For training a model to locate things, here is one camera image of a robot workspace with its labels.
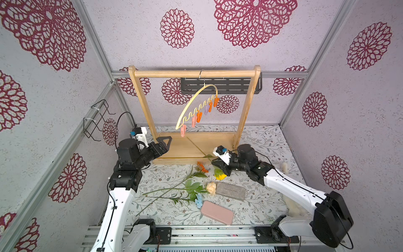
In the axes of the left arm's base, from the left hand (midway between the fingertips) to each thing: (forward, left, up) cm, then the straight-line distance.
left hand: (166, 142), depth 70 cm
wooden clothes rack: (+1, -14, -5) cm, 15 cm away
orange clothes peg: (+27, -21, -1) cm, 34 cm away
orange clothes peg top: (+33, -25, -3) cm, 41 cm away
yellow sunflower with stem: (-8, -24, -15) cm, 30 cm away
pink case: (-22, -24, -30) cm, 44 cm away
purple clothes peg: (+23, -18, -1) cm, 30 cm away
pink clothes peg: (+11, -12, +2) cm, 17 cm away
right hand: (-2, -21, -11) cm, 24 cm away
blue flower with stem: (-17, -14, -27) cm, 35 cm away
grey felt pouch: (-11, -32, -29) cm, 44 cm away
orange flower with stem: (-1, -15, -26) cm, 30 cm away
